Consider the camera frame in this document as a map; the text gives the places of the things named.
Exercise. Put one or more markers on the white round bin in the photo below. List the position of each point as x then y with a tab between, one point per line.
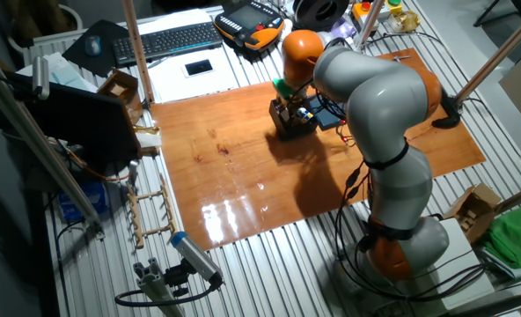
76	16

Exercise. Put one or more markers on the silver metal cylinder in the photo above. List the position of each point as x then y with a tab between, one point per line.
133	172

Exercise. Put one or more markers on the aluminium profile piece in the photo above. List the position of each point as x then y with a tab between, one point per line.
155	286

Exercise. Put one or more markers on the wooden board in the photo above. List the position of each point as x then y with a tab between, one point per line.
243	176

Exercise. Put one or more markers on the blue packet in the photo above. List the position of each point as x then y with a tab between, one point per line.
84	202

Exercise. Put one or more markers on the green cloth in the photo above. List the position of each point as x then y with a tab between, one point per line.
515	238

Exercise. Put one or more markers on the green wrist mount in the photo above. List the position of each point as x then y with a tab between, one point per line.
283	86

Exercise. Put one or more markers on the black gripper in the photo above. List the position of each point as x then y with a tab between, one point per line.
290	105

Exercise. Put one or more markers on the colourful puzzle cube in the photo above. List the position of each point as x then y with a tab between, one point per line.
305	115

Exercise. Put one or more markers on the white box gold ribbon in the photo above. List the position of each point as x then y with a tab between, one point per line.
148	140

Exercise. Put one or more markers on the blue computer mouse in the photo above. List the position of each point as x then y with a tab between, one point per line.
93	45

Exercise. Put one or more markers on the silver camera blue cap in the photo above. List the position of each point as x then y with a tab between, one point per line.
194	257

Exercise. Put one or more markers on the black gift box base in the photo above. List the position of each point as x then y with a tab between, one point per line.
293	133

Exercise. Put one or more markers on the open cardboard box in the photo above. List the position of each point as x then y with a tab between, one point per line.
119	88
471	211

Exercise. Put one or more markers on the wooden rack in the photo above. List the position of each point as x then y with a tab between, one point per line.
134	211

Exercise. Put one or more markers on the black filament spool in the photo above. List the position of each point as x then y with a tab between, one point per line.
313	17

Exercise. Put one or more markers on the white smartphone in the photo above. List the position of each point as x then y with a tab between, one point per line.
198	67

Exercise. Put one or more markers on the golden glass ornament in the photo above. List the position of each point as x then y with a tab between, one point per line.
405	21

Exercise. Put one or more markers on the aluminium frame beam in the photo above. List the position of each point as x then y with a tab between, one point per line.
36	145

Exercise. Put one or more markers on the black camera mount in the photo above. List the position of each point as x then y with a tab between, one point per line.
177	277

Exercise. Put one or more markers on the black mouse pad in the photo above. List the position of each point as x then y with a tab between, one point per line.
75	50

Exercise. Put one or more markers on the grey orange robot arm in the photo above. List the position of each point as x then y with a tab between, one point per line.
383	101

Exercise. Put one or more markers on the black screw clamp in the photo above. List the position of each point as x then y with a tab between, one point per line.
447	114

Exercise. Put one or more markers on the black orange teach pendant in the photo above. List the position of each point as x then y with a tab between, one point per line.
247	19

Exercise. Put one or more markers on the white base box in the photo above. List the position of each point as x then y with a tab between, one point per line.
463	273

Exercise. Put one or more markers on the green button box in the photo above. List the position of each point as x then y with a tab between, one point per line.
394	5

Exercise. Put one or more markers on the black keyboard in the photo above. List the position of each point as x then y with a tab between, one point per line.
168	42

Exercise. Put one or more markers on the wooden frame post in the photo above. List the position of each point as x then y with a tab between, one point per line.
137	53
502	53
370	22

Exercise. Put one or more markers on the light blue papers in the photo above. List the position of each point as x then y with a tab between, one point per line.
62	72

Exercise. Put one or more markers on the yellow emergency stop box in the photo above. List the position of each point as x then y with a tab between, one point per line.
360	9

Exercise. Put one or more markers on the black monitor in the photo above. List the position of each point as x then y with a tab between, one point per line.
80	123

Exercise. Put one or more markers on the white paper sheet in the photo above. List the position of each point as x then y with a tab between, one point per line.
216	86

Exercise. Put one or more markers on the black gift box lid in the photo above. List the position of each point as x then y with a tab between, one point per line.
328	119

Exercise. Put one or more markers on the purple plastic bag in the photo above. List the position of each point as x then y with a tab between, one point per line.
343	28

